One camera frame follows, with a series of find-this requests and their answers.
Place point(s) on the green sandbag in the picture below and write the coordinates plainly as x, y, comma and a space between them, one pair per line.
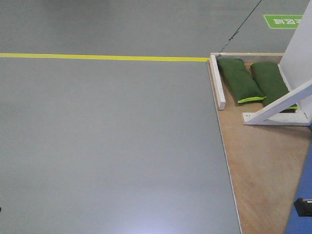
269, 80
241, 84

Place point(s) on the far white triangular brace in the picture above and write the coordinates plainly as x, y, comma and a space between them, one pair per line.
272, 114

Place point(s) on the green sandbag right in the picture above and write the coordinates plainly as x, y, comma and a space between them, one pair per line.
269, 80

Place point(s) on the white wall panel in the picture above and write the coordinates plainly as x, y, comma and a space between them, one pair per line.
296, 63

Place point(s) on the plywood base platform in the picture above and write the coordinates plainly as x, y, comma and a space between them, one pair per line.
265, 164

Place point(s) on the blue door panel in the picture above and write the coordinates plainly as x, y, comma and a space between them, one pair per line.
302, 224

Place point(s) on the green floor sign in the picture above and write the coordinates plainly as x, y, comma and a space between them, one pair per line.
283, 21

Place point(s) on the green sandbag left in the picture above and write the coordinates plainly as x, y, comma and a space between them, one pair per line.
241, 84

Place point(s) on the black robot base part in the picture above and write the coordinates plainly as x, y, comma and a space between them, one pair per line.
303, 207

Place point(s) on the far white corner rail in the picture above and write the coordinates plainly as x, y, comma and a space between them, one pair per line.
215, 76

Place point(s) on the yellow floor tape line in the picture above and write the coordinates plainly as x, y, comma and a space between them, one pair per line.
103, 57

